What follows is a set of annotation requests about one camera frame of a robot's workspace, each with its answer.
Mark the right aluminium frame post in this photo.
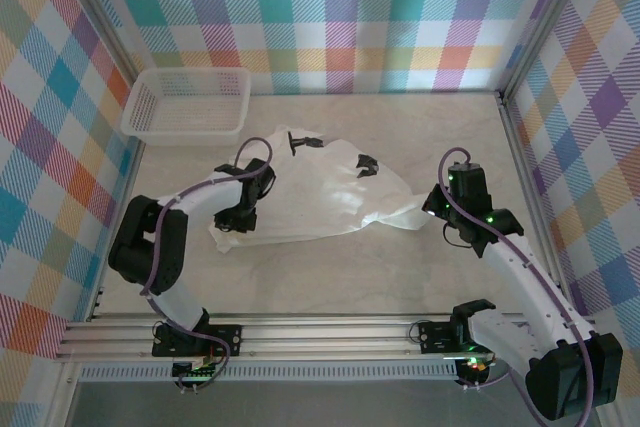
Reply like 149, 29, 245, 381
497, 0, 599, 103

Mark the grey slotted cable duct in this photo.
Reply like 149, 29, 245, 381
79, 359, 461, 383

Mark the right aluminium side rail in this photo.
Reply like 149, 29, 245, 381
497, 89, 621, 427

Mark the left aluminium side rail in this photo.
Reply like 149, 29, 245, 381
47, 139, 146, 427

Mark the aluminium frame post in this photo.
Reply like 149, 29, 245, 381
497, 0, 599, 103
58, 0, 146, 93

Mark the right electronics board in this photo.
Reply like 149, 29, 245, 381
457, 355, 494, 378

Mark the white t-shirt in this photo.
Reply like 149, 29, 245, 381
207, 124, 434, 254

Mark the left aluminium frame post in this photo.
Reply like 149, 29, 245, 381
58, 0, 146, 93

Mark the white perforated plastic basket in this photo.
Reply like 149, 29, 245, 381
121, 66, 252, 148

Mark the electronics board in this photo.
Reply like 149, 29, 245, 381
172, 356, 221, 381
457, 355, 494, 378

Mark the aluminium side rail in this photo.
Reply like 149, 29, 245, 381
497, 89, 621, 427
47, 139, 146, 427

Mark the left electronics board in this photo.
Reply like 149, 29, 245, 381
172, 356, 221, 381

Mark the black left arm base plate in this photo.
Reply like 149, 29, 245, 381
151, 324, 244, 357

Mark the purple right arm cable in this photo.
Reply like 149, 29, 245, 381
437, 147, 596, 427

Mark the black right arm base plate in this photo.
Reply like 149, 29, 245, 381
418, 320, 510, 354

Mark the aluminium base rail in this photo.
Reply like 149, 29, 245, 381
53, 314, 609, 363

